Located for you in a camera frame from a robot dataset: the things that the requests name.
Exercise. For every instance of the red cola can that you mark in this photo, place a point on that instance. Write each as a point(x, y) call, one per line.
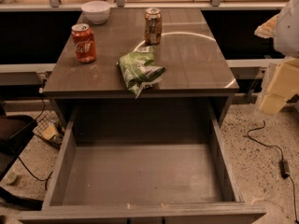
point(83, 38)

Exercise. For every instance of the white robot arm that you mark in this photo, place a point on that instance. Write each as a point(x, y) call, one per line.
point(286, 39)

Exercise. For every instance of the orange brown soda can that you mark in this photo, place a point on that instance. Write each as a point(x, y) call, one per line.
point(153, 25)

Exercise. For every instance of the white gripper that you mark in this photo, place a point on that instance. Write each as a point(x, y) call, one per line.
point(288, 32)

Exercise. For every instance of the open grey drawer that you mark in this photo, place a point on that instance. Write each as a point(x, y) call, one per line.
point(158, 162)

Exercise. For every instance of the black chair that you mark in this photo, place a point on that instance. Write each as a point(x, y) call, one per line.
point(16, 131)

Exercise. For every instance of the green scrap on floor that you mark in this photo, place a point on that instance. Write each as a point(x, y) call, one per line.
point(12, 178)

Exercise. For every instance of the green chip bag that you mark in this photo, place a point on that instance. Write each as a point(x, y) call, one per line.
point(139, 70)

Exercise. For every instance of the wire basket with items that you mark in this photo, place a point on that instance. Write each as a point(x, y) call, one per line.
point(49, 130)

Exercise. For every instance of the white ceramic bowl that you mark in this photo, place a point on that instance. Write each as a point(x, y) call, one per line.
point(96, 12)

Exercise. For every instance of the grey cabinet with top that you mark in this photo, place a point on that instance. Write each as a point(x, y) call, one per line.
point(187, 62)

